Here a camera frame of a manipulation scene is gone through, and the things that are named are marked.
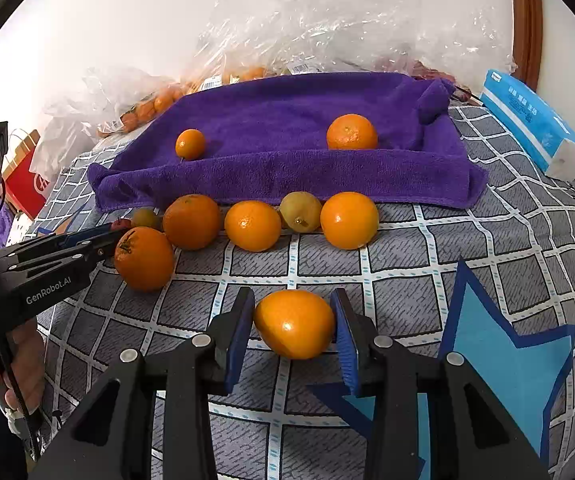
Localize red box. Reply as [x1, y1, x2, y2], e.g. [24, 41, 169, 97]
[4, 161, 51, 221]

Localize thin black wire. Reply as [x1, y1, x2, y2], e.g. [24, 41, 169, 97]
[448, 84, 486, 107]

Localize labelled clear plastic bag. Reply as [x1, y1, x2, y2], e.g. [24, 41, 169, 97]
[182, 15, 288, 93]

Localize purple towel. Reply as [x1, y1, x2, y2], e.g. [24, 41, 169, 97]
[88, 72, 489, 212]

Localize orange with stem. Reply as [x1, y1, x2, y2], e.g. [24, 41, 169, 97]
[113, 226, 175, 293]

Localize grey checked blanket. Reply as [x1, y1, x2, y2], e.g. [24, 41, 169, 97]
[15, 95, 575, 480]

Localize large orange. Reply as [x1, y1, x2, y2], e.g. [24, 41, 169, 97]
[326, 114, 379, 151]

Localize white plastic bag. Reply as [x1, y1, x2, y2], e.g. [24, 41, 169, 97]
[30, 115, 93, 186]

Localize small mandarin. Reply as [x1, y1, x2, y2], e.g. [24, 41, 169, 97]
[175, 129, 207, 161]

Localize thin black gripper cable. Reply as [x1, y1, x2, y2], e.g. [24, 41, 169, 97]
[0, 175, 63, 461]

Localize yellow-green round fruit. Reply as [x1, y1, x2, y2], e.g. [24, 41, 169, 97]
[279, 191, 324, 234]

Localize person's left hand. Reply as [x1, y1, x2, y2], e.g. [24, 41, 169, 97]
[0, 321, 47, 417]

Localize brown wooden frame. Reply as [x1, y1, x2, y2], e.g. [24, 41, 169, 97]
[507, 0, 544, 92]

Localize pile of bagged oranges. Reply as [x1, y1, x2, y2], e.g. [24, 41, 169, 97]
[220, 66, 269, 86]

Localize blue tissue pack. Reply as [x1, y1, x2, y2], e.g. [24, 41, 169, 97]
[481, 69, 575, 181]

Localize pile of bagged small mandarins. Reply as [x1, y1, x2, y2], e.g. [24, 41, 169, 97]
[98, 84, 188, 138]

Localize small green fruit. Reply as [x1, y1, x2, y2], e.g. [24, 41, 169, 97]
[131, 208, 161, 231]

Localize brown paper bag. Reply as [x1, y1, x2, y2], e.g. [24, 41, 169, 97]
[2, 129, 41, 176]

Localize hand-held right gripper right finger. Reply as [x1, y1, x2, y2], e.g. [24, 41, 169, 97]
[330, 287, 551, 480]

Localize bagged red fruits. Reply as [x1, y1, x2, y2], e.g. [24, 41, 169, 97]
[372, 57, 461, 91]

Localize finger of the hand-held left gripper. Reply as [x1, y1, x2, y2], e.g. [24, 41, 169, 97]
[0, 224, 122, 264]
[2, 229, 132, 287]

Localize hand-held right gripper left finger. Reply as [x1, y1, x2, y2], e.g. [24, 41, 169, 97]
[28, 286, 256, 480]

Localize large crumpled clear plastic bag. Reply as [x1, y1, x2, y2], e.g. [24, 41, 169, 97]
[268, 0, 518, 88]

